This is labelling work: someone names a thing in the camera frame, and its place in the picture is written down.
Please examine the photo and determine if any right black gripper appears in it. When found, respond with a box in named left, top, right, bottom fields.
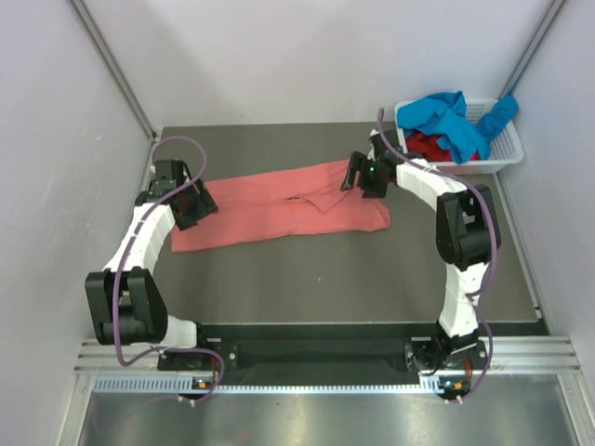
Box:
left=341, top=151, right=388, bottom=199

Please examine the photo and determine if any pink t shirt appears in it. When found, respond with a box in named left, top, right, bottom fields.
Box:
left=171, top=160, right=391, bottom=253

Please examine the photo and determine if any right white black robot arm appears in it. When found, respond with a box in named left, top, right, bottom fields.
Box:
left=341, top=130, right=500, bottom=375

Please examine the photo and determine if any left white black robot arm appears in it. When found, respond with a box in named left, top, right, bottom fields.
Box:
left=85, top=160, right=218, bottom=369

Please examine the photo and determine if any red t shirt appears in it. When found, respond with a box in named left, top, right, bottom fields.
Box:
left=405, top=130, right=486, bottom=164

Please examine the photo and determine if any blue t shirt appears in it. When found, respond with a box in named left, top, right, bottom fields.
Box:
left=395, top=91, right=519, bottom=162

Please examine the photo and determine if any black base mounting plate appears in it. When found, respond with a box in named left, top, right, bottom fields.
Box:
left=157, top=322, right=489, bottom=386

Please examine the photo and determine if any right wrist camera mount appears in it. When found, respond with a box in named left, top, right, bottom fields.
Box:
left=367, top=130, right=385, bottom=162

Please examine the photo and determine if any left aluminium corner post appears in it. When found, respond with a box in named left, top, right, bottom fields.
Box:
left=66, top=0, right=157, bottom=140

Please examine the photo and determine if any aluminium corner post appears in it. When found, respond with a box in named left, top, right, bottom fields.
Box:
left=498, top=0, right=569, bottom=98
left=66, top=0, right=157, bottom=140

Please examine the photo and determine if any slotted cable duct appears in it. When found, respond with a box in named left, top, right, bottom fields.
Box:
left=93, top=374, right=464, bottom=395

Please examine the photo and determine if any right aluminium corner post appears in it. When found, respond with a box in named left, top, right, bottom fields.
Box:
left=498, top=0, right=569, bottom=98

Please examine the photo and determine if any aluminium frame rail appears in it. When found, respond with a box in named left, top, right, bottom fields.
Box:
left=74, top=336, right=580, bottom=374

